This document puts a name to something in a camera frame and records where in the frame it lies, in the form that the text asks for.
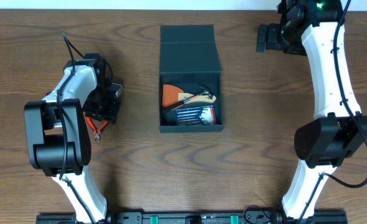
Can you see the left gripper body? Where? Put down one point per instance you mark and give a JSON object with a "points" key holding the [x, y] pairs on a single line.
{"points": [[101, 112]]}

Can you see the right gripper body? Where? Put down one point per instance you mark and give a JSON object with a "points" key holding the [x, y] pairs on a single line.
{"points": [[284, 38]]}

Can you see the red handled pliers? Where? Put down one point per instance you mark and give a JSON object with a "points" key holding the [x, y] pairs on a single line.
{"points": [[97, 127]]}

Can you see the orange scraper wooden handle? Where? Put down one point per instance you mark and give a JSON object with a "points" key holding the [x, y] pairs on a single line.
{"points": [[172, 94]]}

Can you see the dark green gift box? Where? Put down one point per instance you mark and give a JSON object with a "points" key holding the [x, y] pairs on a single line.
{"points": [[189, 60]]}

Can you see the black handled claw hammer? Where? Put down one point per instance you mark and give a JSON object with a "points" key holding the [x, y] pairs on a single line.
{"points": [[203, 89]]}

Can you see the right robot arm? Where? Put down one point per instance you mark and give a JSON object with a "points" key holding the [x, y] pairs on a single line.
{"points": [[315, 29]]}

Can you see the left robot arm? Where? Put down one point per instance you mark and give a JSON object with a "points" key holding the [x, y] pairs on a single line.
{"points": [[58, 140]]}

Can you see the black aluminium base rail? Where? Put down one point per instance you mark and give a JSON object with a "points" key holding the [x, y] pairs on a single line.
{"points": [[251, 216]]}

